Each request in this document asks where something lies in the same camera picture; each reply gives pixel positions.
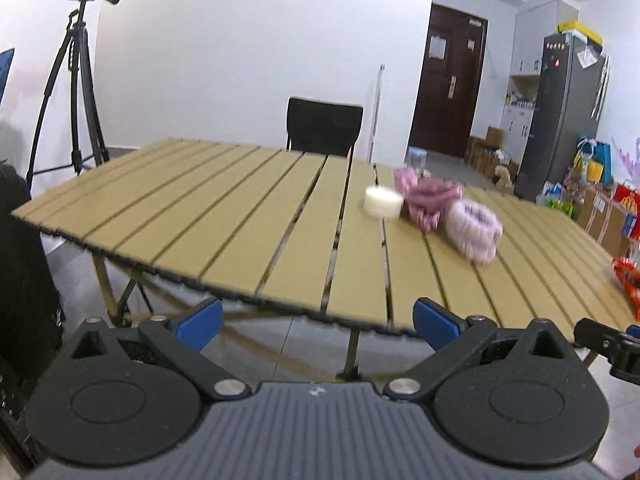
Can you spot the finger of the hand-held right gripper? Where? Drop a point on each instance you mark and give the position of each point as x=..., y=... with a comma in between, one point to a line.
x=600, y=340

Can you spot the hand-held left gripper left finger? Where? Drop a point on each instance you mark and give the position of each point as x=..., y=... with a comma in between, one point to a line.
x=202, y=325

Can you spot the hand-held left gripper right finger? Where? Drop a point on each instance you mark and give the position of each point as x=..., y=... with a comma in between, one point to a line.
x=435, y=322

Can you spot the pink satin pouch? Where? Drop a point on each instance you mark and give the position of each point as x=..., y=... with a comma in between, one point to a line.
x=430, y=195

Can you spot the red snack packet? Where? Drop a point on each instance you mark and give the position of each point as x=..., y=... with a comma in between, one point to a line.
x=630, y=280

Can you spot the beige folding table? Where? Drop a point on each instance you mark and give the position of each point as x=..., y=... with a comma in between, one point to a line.
x=225, y=210

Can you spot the white round container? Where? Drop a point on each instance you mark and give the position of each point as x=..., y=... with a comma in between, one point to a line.
x=382, y=202

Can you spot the red gift box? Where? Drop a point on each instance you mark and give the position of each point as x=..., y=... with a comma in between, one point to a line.
x=627, y=200

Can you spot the small brown teddy bear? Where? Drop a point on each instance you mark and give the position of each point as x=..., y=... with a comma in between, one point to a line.
x=504, y=177

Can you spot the clear plastic container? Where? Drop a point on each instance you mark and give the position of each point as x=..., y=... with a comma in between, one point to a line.
x=416, y=156

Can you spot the blue gift bag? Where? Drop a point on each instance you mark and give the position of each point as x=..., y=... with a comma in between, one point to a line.
x=597, y=165

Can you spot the stack of cardboard boxes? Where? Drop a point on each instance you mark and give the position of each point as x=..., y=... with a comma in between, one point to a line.
x=487, y=152

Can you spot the black suitcase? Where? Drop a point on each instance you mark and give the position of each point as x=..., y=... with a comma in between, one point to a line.
x=25, y=270

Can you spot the grey refrigerator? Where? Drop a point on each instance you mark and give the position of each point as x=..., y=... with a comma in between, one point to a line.
x=555, y=135

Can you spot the dark brown door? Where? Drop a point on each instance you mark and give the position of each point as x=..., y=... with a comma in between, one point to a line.
x=440, y=110

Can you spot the black folding chair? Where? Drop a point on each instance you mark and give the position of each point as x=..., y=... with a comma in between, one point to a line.
x=325, y=125

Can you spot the black tripod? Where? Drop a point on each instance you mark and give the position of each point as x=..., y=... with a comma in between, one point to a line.
x=76, y=85

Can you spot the white cabinet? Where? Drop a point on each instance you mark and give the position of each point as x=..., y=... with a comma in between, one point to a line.
x=525, y=40

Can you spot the yellow box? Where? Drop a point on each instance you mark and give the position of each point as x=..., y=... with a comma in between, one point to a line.
x=580, y=30

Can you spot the blue cushion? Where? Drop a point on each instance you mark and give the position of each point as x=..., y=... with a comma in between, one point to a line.
x=6, y=75

